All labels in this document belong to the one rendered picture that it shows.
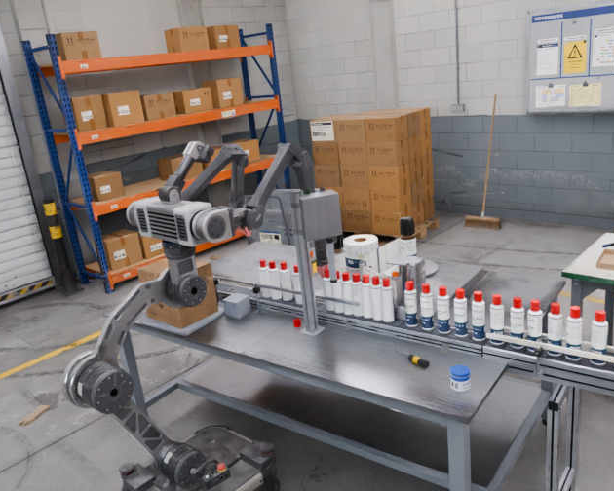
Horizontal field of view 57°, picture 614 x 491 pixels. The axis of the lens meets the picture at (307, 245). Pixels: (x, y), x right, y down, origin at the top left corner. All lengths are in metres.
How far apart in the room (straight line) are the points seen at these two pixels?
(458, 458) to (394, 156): 4.20
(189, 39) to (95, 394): 4.91
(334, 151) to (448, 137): 1.62
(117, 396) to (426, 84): 5.82
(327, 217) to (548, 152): 4.63
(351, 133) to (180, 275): 3.99
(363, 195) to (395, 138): 0.75
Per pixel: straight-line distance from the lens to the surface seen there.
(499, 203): 7.19
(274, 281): 2.91
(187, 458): 2.76
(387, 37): 7.62
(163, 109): 6.45
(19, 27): 6.59
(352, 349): 2.51
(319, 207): 2.45
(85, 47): 6.05
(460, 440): 2.18
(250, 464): 2.91
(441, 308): 2.43
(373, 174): 6.16
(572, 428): 2.72
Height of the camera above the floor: 2.03
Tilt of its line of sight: 18 degrees down
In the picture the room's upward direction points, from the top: 7 degrees counter-clockwise
